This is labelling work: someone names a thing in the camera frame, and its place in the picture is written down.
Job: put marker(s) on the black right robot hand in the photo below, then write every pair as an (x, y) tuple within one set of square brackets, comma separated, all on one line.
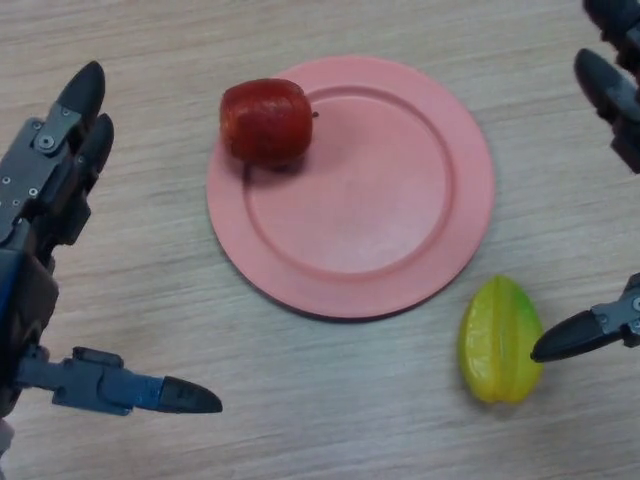
[(607, 90)]

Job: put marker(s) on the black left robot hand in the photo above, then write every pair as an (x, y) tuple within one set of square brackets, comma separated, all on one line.
[(45, 200)]

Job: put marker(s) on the red apple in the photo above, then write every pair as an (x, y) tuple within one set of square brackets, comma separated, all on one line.
[(265, 125)]

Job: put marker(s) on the pink round plate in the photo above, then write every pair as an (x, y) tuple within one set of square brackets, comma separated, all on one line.
[(360, 210)]

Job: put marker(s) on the yellow green starfruit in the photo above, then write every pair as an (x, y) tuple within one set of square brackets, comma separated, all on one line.
[(500, 345)]

